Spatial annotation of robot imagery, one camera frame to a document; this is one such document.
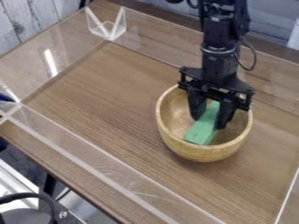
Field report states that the clear acrylic corner bracket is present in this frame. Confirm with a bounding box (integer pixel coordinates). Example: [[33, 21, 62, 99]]
[[84, 7, 126, 41]]

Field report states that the clear acrylic tray wall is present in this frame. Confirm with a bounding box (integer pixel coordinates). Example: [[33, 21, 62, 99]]
[[0, 1, 299, 224]]

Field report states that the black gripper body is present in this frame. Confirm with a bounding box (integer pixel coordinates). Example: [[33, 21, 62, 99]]
[[178, 45, 254, 111]]

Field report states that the blue object at edge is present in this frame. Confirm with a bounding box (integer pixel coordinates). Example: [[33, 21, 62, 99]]
[[0, 93, 14, 102]]

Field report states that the metal bracket with screw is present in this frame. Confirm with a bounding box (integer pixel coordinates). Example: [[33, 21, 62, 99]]
[[48, 199, 86, 224]]

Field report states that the black cable loop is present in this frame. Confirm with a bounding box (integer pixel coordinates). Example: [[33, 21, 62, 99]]
[[0, 192, 56, 224]]

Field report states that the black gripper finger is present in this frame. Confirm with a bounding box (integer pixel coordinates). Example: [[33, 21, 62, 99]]
[[214, 99, 237, 130], [186, 88, 206, 121]]

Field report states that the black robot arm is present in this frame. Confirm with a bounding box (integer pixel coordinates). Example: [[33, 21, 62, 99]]
[[165, 0, 254, 130]]

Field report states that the black metal table leg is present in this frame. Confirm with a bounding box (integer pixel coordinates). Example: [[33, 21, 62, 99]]
[[42, 174, 57, 197]]

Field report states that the green rectangular block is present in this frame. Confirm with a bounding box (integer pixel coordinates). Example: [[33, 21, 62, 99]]
[[182, 101, 220, 145]]

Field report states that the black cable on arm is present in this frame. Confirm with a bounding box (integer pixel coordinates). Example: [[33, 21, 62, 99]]
[[232, 36, 257, 72]]

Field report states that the brown wooden bowl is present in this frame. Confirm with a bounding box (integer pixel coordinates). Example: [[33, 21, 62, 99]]
[[154, 85, 253, 163]]

